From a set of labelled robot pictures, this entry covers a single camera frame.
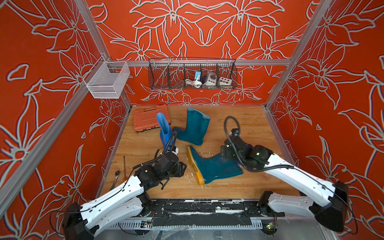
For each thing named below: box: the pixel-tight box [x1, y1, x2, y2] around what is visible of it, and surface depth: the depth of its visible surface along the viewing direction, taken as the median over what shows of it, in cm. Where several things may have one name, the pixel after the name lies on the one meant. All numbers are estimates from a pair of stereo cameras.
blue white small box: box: [195, 71, 201, 81], surface depth 85 cm
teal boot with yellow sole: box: [172, 107, 211, 146], surface depth 87 cm
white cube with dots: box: [219, 76, 233, 86], surface depth 96 cm
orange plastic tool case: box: [133, 104, 172, 132], surface depth 109 cm
